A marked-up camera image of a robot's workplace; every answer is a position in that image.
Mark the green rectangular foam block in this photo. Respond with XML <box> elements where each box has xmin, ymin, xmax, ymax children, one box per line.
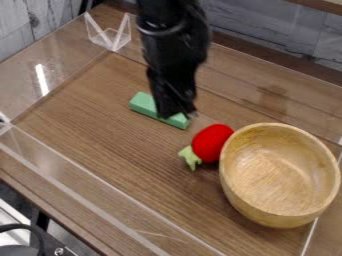
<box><xmin>128</xmin><ymin>92</ymin><xmax>191</xmax><ymax>130</ymax></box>

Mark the light wooden bowl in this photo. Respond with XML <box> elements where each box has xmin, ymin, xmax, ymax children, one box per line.
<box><xmin>219</xmin><ymin>123</ymin><xmax>342</xmax><ymax>229</ymax></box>

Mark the clear acrylic corner bracket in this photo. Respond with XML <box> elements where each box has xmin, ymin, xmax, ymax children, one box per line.
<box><xmin>84</xmin><ymin>12</ymin><xmax>131</xmax><ymax>52</ymax></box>

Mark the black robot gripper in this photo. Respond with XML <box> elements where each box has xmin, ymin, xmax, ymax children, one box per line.
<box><xmin>137</xmin><ymin>23</ymin><xmax>209</xmax><ymax>119</ymax></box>

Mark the clear acrylic enclosure wall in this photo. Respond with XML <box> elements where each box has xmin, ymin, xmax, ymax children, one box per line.
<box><xmin>0</xmin><ymin>19</ymin><xmax>342</xmax><ymax>256</ymax></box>

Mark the black cable bottom left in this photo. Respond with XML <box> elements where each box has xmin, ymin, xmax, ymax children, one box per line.
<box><xmin>0</xmin><ymin>223</ymin><xmax>48</xmax><ymax>256</ymax></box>

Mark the red plush strawberry fruit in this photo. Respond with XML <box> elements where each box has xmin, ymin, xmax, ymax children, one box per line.
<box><xmin>177</xmin><ymin>124</ymin><xmax>234</xmax><ymax>171</ymax></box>

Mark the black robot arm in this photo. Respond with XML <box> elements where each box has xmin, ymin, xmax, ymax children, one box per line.
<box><xmin>136</xmin><ymin>0</ymin><xmax>211</xmax><ymax>119</ymax></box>

